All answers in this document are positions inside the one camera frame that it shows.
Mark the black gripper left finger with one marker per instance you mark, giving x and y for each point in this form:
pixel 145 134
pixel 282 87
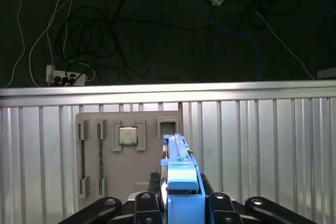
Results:
pixel 147 208

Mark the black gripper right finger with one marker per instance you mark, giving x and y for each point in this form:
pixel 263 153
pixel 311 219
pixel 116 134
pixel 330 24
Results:
pixel 223 208

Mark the grey parts rack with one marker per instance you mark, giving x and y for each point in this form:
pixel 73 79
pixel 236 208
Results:
pixel 126 166

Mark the RAM stick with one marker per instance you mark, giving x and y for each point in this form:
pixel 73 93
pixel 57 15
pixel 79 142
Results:
pixel 83 155
pixel 100 155

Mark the silver CPU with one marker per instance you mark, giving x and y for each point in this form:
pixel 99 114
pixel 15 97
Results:
pixel 128 136

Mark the pale grey box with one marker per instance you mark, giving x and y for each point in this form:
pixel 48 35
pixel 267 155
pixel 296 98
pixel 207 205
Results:
pixel 326 74

